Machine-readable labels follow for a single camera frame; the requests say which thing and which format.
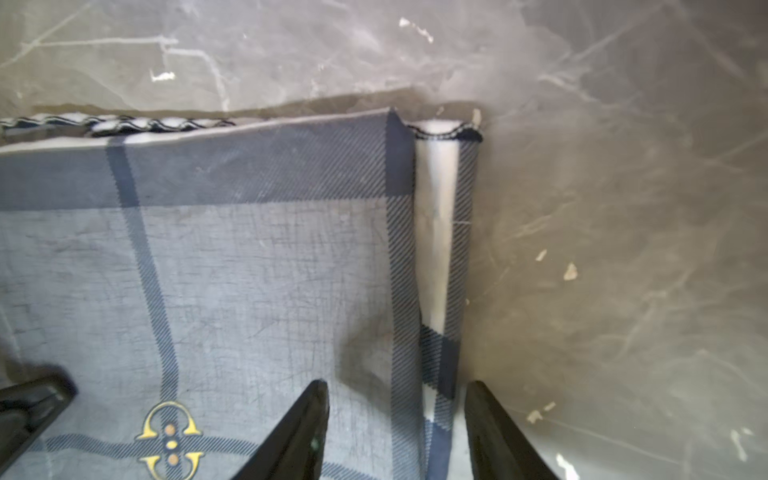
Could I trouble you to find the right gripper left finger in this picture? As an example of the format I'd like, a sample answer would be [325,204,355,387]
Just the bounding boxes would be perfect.
[233,380,330,480]

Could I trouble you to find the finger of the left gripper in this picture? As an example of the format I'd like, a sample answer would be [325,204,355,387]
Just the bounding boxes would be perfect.
[1,374,77,474]

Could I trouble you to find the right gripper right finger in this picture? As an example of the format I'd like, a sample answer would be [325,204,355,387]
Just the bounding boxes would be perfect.
[464,381,558,480]

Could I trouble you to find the grey checked pillowcase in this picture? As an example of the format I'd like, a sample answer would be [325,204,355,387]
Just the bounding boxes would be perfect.
[1,109,482,479]

